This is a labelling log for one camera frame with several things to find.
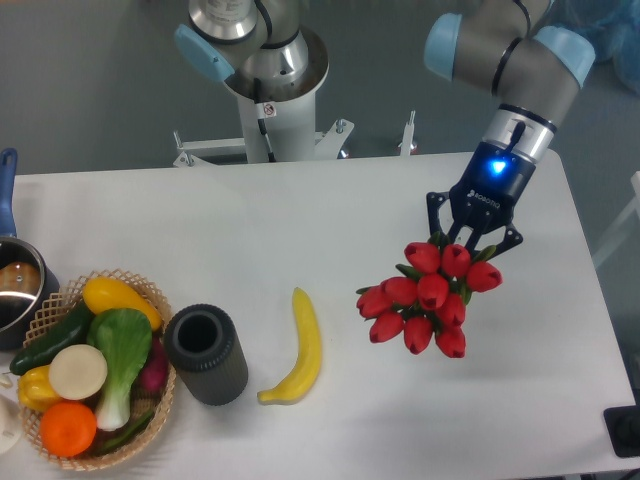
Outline yellow toy banana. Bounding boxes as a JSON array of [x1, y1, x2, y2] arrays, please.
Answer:
[[257, 287, 323, 405]]

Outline black cable on pedestal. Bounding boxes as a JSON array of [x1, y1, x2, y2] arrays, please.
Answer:
[[252, 77, 277, 163]]

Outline orange toy fruit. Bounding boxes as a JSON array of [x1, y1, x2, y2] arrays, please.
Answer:
[[39, 401, 97, 457]]

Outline red tulip bouquet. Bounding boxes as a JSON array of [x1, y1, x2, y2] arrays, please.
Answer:
[[356, 233, 503, 358]]

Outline black device at table edge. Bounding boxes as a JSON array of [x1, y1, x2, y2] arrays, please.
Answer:
[[603, 405, 639, 458]]

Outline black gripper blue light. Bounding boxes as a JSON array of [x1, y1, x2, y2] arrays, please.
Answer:
[[425, 142, 536, 256]]

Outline dark grey ribbed vase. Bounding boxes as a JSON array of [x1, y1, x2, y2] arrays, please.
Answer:
[[163, 304, 249, 406]]

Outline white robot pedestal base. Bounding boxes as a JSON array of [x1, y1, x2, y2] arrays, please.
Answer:
[[171, 49, 419, 168]]

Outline purple toy sweet potato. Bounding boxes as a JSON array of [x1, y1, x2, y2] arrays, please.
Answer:
[[138, 337, 169, 393]]

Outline yellow toy bell pepper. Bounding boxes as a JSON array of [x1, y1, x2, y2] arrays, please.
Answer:
[[18, 365, 63, 412]]

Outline blue plastic bag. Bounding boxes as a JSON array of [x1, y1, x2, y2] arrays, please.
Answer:
[[551, 0, 639, 95]]

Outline woven wicker basket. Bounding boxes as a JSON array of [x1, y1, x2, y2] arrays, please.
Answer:
[[19, 269, 176, 472]]

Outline blue handled saucepan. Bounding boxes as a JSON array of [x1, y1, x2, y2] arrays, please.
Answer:
[[1, 148, 59, 351]]

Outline white round toy slice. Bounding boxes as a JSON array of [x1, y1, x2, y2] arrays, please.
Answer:
[[48, 344, 108, 400]]

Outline green toy bean pod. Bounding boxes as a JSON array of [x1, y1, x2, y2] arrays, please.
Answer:
[[94, 410, 155, 456]]

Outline green toy cucumber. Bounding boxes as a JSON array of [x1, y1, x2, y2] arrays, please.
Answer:
[[9, 301, 95, 376]]

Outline yellow toy squash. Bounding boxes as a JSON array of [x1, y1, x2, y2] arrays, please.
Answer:
[[82, 276, 162, 331]]

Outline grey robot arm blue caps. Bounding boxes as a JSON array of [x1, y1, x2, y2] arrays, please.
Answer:
[[174, 1, 595, 259]]

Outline green toy bok choy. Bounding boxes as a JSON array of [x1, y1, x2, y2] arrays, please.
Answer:
[[87, 308, 152, 431]]

